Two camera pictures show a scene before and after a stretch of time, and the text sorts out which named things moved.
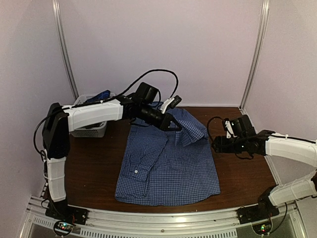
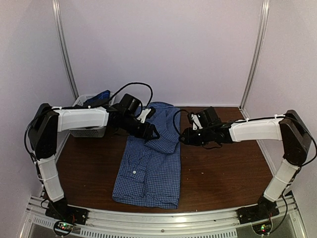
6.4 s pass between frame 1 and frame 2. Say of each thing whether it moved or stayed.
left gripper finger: moved
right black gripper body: moved
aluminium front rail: stayed
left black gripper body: moved
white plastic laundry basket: stayed
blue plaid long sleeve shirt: moved
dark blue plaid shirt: stayed
